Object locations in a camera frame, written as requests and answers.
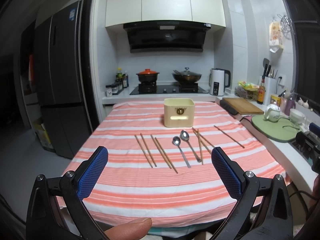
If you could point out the white electric kettle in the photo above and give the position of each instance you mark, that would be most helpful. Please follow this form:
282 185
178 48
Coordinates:
219 80

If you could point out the cream utensil holder box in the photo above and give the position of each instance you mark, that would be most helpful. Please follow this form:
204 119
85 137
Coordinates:
178 112

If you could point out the spice jar rack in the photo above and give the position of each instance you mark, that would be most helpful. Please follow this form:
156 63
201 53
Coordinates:
113 89

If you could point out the black refrigerator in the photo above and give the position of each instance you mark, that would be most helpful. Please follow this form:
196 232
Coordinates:
51 75

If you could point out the small steel spoon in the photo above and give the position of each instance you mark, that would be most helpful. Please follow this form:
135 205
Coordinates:
176 141

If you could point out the hanging snack bag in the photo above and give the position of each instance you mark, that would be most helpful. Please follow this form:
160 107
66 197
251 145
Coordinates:
275 37

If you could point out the wooden chopstick crossed short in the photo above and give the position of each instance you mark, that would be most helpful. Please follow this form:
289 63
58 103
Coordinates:
204 145

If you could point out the wooden cutting board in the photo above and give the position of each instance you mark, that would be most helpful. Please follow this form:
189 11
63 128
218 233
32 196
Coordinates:
243 106

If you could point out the wooden chopstick crossed long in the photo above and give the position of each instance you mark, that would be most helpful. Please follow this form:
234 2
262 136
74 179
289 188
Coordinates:
206 140

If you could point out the person's left hand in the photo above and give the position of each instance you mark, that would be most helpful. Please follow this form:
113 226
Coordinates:
135 229

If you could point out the metal steamer rack hanging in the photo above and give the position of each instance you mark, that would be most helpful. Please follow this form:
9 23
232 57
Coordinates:
286 25

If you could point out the wok with glass lid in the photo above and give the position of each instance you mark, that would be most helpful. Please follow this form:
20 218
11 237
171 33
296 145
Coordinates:
186 76

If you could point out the pink striped tablecloth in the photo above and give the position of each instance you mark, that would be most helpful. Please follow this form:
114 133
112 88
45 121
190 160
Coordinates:
129 188

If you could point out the white upper cabinets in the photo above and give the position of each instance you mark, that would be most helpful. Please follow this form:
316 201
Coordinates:
125 11

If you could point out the dark condiment bottles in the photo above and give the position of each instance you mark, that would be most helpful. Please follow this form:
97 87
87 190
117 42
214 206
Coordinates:
123 77

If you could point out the black range hood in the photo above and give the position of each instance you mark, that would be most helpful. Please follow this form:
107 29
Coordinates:
166 35

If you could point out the wire basket with packets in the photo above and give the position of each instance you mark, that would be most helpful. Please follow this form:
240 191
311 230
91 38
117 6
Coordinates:
247 91

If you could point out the black pot orange lid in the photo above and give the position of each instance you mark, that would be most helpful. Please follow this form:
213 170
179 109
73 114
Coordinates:
147 76

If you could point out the white ceramic cup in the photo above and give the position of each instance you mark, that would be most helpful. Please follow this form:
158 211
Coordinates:
297 117

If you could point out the large steel spoon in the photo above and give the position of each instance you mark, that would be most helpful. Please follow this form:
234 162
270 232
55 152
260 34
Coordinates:
184 135

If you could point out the brown sauce bottle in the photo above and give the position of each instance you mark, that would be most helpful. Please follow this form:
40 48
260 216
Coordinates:
261 91

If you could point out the green silicone mat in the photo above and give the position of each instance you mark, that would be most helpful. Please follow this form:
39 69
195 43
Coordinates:
283 130

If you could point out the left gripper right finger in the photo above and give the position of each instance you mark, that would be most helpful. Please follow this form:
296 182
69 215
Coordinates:
262 209

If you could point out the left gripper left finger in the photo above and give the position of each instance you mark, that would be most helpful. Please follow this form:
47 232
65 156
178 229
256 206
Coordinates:
44 217

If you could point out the white knife holder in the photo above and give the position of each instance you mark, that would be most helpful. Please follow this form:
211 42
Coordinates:
270 88

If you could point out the black gas cooktop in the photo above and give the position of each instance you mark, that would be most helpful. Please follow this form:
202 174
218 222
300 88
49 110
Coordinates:
168 89

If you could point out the white teapot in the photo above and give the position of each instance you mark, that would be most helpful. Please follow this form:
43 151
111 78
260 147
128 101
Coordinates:
272 113

